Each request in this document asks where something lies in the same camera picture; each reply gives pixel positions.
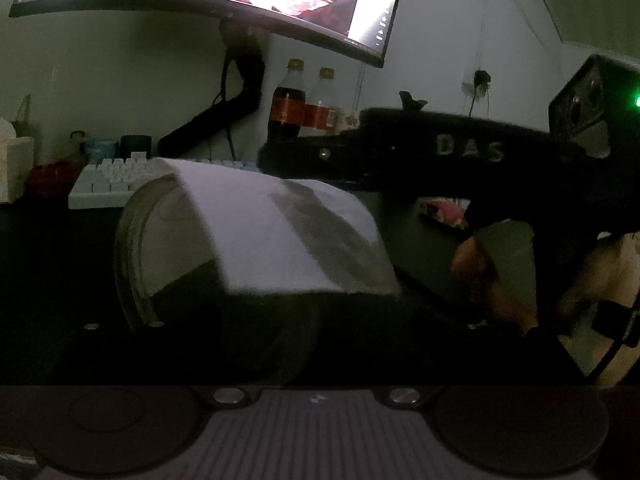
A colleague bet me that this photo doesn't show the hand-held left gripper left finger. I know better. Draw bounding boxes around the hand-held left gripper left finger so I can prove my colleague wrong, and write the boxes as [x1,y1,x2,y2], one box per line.
[30,307,251,408]

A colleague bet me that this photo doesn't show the white tissue box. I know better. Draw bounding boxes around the white tissue box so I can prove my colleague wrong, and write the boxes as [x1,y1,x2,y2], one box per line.
[0,117,36,205]

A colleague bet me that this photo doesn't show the black monitor cable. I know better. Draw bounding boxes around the black monitor cable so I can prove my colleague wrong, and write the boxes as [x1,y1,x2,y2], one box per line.
[219,52,240,161]

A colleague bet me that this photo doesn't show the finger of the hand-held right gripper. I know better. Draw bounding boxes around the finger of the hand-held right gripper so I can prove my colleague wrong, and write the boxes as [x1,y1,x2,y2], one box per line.
[256,129,382,184]

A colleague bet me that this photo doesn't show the blue mug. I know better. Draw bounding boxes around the blue mug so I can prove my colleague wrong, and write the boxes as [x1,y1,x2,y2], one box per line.
[82,138,119,164]

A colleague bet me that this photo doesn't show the clear round container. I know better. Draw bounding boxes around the clear round container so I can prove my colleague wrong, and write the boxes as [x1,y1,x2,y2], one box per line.
[114,179,327,387]

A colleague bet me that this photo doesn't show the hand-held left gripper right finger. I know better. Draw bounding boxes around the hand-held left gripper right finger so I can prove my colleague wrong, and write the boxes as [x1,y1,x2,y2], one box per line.
[385,312,561,407]

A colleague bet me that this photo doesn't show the white and blue keyboard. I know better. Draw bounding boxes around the white and blue keyboard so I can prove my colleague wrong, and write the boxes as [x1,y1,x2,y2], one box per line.
[68,157,261,210]

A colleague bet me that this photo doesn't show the dark cup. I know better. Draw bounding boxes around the dark cup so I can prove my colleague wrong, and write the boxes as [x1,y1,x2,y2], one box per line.
[119,134,153,161]

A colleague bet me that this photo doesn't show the person's right hand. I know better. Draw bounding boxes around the person's right hand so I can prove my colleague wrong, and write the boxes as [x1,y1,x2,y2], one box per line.
[451,232,640,337]

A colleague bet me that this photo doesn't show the black wrist strap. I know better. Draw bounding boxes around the black wrist strap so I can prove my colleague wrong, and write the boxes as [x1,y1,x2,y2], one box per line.
[592,300,640,350]

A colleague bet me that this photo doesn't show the pink snack packet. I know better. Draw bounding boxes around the pink snack packet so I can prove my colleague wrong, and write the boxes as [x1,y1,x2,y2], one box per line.
[419,197,472,230]

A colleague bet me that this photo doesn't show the red bowl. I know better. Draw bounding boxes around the red bowl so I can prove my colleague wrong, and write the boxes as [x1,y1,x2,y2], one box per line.
[27,160,84,197]

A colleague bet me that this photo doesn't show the nearly empty cola bottle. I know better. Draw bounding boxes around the nearly empty cola bottle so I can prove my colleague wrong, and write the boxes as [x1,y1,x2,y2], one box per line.
[300,67,339,137]

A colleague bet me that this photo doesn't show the full cola bottle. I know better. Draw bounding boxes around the full cola bottle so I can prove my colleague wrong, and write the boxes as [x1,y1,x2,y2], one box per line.
[268,58,307,144]

